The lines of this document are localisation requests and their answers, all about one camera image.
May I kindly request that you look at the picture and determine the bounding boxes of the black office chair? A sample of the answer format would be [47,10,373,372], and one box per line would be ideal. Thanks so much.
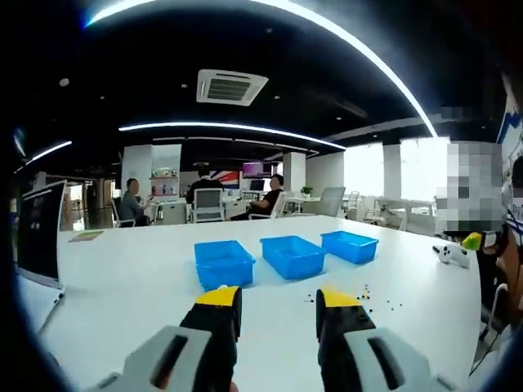
[476,248,512,344]

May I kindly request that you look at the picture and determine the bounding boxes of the black resistors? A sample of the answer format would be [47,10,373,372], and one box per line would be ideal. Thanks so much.
[304,284,404,314]

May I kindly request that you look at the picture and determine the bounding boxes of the long curved ceiling light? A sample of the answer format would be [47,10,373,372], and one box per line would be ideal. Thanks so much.
[83,0,440,139]

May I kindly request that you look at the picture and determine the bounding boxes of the white mesh office chair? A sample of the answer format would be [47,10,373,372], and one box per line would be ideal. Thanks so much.
[191,187,225,225]
[110,198,138,229]
[248,191,288,221]

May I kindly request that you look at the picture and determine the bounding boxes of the grey office chair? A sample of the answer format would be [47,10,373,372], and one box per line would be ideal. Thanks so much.
[316,186,347,217]

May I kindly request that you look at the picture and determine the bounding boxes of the curved ceiling light strip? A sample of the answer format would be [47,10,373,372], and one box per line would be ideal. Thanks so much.
[118,121,347,150]

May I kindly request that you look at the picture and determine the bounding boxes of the striped flag wall poster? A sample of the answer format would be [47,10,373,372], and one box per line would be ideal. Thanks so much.
[210,170,240,189]

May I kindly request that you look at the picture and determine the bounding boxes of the white display shelf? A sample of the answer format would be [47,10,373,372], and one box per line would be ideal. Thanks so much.
[149,167,181,201]

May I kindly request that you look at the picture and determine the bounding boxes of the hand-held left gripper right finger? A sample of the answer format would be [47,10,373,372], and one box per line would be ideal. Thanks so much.
[315,287,457,392]

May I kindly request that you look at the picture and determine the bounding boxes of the purple screen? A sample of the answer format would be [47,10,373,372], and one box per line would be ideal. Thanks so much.
[241,162,273,177]

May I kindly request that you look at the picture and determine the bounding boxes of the straight ceiling light strip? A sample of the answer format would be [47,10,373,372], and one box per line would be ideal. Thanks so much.
[25,140,73,167]

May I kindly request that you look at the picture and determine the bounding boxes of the open silver laptop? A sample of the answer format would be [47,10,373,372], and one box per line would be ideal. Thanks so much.
[16,179,69,327]

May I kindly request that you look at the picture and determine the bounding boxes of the blue plastic bin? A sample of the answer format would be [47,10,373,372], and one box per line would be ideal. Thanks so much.
[260,234,328,281]
[320,230,380,265]
[194,239,257,292]

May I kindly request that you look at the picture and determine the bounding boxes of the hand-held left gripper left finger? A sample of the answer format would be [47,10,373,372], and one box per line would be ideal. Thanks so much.
[96,285,243,392]

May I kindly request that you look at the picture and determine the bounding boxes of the person's right hand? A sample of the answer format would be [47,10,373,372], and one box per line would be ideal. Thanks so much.
[493,229,523,267]

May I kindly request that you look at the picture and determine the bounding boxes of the ceiling air conditioner vent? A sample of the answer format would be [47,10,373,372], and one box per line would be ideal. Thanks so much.
[195,69,270,107]

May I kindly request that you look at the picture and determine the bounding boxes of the white game controller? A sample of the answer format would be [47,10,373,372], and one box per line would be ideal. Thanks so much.
[432,243,471,270]

